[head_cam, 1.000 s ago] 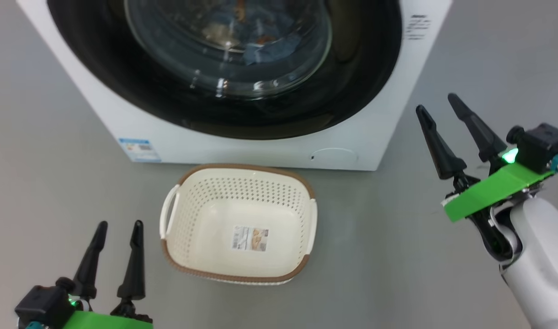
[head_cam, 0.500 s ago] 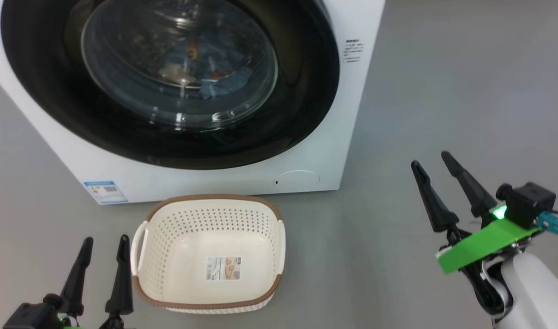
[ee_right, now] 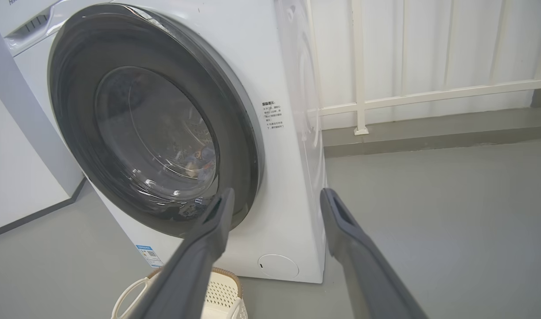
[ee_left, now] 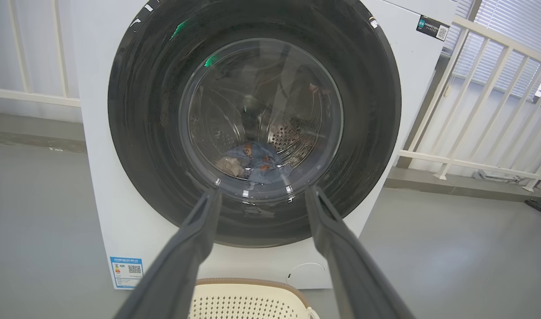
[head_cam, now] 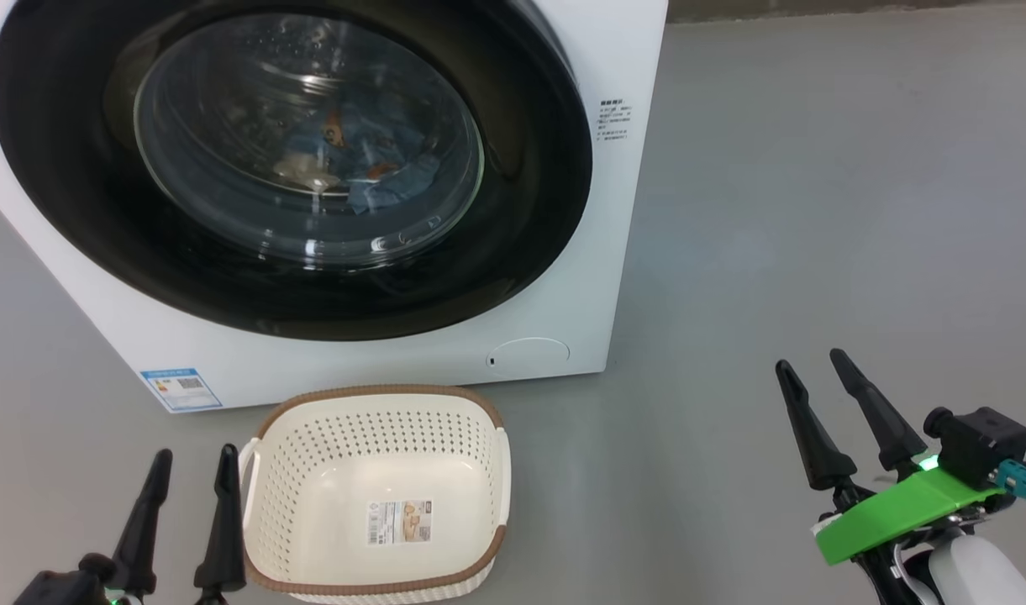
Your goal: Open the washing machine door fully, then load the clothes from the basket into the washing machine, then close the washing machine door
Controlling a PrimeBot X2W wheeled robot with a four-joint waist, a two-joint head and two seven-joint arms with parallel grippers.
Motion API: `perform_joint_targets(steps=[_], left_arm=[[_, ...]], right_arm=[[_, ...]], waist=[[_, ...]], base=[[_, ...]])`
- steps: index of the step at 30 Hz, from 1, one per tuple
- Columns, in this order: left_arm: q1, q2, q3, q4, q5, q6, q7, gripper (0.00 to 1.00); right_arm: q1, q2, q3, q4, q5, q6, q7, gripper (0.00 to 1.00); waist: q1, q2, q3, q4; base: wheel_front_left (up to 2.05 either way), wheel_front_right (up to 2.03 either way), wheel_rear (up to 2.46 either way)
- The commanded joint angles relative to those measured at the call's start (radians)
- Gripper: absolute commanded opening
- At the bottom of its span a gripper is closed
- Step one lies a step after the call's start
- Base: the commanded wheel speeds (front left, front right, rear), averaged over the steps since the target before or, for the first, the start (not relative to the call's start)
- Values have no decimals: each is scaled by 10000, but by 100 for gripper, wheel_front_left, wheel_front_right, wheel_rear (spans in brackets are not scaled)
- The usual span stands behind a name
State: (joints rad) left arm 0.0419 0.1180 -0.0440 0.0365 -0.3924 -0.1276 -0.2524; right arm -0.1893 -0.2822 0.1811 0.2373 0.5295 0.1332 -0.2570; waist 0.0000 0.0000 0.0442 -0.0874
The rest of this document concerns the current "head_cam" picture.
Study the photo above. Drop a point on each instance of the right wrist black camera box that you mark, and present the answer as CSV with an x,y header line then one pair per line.
x,y
979,445

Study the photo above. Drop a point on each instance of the white laundry basket brown rim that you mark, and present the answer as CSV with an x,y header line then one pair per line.
x,y
353,420

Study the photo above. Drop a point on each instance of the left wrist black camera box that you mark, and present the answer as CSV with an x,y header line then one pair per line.
x,y
59,584

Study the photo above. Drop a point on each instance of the basket product label sticker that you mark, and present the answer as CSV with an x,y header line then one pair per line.
x,y
399,522

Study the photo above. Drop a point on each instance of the white front-load washing machine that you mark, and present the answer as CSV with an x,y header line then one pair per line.
x,y
353,361

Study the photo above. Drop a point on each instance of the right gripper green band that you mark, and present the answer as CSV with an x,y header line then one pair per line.
x,y
899,508

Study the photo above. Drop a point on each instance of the small printed text label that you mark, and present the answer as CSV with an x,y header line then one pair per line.
x,y
614,119

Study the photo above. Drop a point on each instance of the blue garment orange print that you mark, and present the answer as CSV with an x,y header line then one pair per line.
x,y
386,189
336,134

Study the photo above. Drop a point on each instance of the blue energy label sticker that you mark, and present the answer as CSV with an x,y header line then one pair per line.
x,y
181,390

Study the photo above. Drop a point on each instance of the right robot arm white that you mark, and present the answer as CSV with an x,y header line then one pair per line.
x,y
975,580

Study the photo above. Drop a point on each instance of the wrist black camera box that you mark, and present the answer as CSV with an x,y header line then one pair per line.
x,y
59,584
979,445

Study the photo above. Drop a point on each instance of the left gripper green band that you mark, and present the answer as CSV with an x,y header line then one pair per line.
x,y
118,598

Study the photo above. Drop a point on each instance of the black washing machine door glass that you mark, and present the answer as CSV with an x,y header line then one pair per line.
x,y
59,168

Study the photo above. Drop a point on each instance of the round white filter cover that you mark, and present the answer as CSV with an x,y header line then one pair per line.
x,y
529,356

